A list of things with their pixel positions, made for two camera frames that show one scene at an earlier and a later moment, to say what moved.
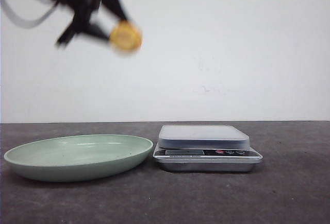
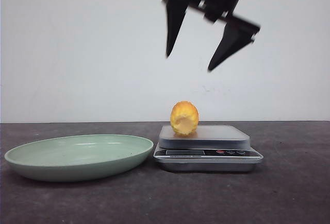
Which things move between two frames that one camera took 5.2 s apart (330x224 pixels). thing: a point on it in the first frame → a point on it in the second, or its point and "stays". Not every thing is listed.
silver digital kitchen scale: x=204 y=148 stays
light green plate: x=76 y=158 stays
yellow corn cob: x=126 y=37 → x=184 y=117
